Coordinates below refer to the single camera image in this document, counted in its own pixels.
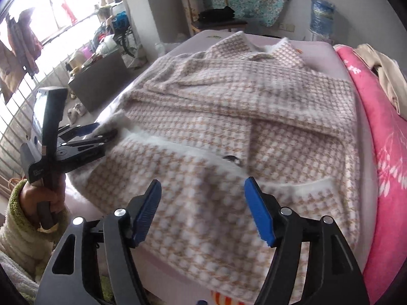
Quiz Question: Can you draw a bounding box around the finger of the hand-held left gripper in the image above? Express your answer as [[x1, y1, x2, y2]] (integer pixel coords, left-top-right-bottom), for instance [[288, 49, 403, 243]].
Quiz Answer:
[[55, 130, 119, 168], [57, 122, 100, 141]]

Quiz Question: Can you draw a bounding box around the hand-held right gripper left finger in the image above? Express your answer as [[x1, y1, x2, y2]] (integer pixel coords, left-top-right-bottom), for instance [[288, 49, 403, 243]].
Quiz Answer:
[[34, 179, 162, 305]]

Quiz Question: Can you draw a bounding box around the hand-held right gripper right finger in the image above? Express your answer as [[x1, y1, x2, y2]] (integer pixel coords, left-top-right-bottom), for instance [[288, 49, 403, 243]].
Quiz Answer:
[[244, 176, 371, 305]]

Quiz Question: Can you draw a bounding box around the beige white houndstooth coat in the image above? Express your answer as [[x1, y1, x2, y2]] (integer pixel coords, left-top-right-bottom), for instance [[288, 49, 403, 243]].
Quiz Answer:
[[68, 32, 361, 305]]

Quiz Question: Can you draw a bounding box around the person's left forearm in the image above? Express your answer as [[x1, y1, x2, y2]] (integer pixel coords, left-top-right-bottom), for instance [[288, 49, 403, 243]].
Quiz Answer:
[[0, 179, 75, 296]]

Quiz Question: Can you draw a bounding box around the person's left hand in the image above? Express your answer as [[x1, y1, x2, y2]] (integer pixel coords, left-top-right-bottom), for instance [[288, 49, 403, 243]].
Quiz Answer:
[[19, 181, 69, 229]]

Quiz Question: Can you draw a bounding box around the dark board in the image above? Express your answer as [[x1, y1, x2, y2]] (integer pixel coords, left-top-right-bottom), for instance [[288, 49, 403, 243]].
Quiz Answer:
[[68, 51, 140, 113]]

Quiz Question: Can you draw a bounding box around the brown hanging jacket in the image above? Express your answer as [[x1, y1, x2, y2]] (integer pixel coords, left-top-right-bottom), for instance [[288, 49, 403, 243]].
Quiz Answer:
[[6, 8, 44, 76]]

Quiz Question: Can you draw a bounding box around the white bag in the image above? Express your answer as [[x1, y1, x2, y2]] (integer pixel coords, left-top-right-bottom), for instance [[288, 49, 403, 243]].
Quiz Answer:
[[95, 35, 115, 55]]

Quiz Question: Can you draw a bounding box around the red hanging cloth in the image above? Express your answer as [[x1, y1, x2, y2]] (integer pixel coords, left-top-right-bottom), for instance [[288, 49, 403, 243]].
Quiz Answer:
[[62, 2, 79, 25]]

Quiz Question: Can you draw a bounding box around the blue bicycle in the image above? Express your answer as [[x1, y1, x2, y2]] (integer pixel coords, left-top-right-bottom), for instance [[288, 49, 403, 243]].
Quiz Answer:
[[108, 11, 140, 62]]

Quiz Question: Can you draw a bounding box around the pink printed bed sheet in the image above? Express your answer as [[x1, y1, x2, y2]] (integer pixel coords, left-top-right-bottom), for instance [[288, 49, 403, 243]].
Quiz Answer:
[[64, 29, 382, 305]]

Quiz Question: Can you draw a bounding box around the pink floral blanket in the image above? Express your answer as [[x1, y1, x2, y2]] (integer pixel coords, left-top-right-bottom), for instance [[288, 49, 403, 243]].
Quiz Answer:
[[332, 44, 407, 305]]

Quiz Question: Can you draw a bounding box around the white floral storage box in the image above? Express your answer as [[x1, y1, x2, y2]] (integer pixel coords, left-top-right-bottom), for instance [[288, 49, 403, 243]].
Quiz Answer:
[[179, 0, 199, 35]]

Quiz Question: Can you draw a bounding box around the wooden chair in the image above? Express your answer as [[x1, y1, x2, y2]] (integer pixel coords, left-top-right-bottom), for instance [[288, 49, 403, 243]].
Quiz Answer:
[[180, 0, 249, 37]]

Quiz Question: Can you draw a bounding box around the black bag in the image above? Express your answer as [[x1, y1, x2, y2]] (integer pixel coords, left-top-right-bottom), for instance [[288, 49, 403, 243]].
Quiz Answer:
[[199, 5, 236, 23]]

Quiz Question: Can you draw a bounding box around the white water dispenser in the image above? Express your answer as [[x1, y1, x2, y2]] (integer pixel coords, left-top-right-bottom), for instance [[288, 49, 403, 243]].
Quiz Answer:
[[307, 28, 334, 44]]

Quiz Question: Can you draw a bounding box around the beige clothing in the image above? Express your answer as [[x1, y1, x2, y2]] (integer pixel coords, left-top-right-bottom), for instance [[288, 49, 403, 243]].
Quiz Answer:
[[354, 43, 407, 118]]

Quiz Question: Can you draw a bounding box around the blue water bottle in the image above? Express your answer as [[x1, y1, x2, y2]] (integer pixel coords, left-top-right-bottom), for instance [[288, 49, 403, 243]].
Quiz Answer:
[[310, 0, 336, 39]]

